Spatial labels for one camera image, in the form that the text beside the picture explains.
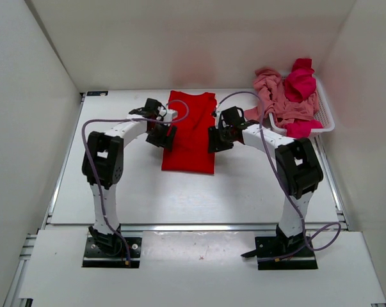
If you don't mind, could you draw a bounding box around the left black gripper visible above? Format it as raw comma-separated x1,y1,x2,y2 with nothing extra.
147,120,178,152

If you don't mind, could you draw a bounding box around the red t shirt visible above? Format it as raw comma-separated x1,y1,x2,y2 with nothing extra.
161,91,217,175

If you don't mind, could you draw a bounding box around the magenta t shirt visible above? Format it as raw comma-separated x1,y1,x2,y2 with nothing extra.
284,58,323,139

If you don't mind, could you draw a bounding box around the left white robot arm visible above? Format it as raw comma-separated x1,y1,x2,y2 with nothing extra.
81,98,179,258

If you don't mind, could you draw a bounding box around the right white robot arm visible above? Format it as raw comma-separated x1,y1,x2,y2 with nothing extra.
208,107,323,256

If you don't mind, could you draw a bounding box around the light pink t shirt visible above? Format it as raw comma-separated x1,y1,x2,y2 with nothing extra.
253,67,319,129

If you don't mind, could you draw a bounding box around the white plastic basket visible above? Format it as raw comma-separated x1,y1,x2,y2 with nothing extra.
268,70,335,138

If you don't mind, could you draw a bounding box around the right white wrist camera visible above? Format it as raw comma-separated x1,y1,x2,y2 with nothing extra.
211,109,225,125

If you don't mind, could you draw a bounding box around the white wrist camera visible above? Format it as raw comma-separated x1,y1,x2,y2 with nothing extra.
211,109,225,125
159,107,178,122

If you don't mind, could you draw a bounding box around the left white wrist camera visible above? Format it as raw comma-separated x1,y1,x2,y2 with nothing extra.
159,107,178,122

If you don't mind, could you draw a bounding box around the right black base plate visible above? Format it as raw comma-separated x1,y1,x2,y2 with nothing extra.
241,236,318,271

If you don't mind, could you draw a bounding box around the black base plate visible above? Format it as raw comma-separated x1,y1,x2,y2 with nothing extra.
82,235,142,269
241,236,318,271

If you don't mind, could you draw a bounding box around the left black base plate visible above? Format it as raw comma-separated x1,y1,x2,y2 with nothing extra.
82,235,142,269

